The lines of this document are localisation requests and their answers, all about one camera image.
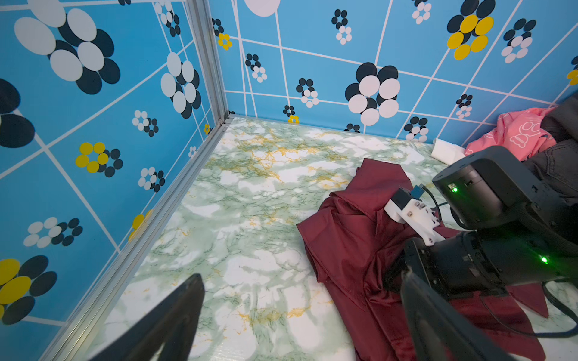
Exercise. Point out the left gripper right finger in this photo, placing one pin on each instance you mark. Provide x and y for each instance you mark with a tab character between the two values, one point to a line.
438	331

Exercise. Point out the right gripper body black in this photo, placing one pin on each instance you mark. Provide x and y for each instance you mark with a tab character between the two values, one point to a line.
482	261

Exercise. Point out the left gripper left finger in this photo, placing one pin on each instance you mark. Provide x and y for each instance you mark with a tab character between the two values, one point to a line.
168	330

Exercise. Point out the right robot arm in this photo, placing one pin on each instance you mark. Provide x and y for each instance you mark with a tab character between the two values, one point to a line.
515	230

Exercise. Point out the white cloth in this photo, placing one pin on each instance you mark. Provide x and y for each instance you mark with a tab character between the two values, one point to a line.
447	152

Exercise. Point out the dark grey cloth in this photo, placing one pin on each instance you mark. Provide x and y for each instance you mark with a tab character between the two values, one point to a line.
557	165

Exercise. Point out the pink cloth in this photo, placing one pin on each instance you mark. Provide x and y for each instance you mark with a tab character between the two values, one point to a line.
519	132

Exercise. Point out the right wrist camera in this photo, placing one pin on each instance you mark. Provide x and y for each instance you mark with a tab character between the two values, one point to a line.
405	208

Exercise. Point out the left aluminium corner post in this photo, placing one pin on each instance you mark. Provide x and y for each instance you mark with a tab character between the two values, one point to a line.
202	29

